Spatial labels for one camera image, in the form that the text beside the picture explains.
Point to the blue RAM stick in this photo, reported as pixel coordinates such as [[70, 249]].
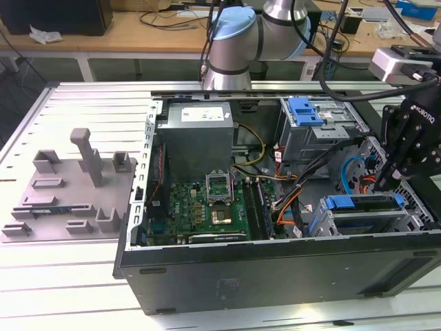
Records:
[[51, 209]]

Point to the blue cardboard box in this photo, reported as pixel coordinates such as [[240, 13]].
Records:
[[417, 10]]

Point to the white crumpled plastic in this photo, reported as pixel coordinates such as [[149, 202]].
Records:
[[44, 36]]

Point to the blue plastic latch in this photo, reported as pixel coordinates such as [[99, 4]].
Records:
[[305, 112]]

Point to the hard disk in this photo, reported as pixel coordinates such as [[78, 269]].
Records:
[[341, 202]]

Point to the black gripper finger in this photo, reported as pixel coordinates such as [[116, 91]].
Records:
[[387, 127], [420, 162]]

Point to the wooden desk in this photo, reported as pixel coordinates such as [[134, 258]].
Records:
[[120, 34]]

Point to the black graphics card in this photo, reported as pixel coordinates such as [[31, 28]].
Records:
[[217, 238]]

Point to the grey parts rack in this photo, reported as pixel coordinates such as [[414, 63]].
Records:
[[69, 200]]

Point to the small black box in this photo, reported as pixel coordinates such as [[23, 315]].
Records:
[[351, 25]]

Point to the metal disk bay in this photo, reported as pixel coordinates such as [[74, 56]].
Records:
[[365, 216]]

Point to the black table clip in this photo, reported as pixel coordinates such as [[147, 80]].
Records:
[[343, 323]]

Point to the metal drive cage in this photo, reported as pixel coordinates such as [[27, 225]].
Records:
[[310, 145]]

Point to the black RAM slot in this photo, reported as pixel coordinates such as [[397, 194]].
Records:
[[251, 210]]

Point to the grey power supply unit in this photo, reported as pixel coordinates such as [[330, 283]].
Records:
[[193, 141]]

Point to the black computer box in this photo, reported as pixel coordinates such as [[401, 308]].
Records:
[[51, 17]]

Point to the dark RAM stick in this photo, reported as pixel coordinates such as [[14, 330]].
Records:
[[265, 210]]

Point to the clear plastic bags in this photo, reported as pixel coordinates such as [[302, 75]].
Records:
[[386, 29]]

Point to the green motherboard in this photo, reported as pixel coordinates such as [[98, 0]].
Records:
[[186, 207]]

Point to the black PC case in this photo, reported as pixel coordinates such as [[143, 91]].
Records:
[[275, 282]]

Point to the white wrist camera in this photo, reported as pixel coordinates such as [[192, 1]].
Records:
[[382, 63]]

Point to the CPU socket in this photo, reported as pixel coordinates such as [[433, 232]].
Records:
[[221, 216]]

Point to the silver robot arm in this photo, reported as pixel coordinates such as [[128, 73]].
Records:
[[241, 45]]

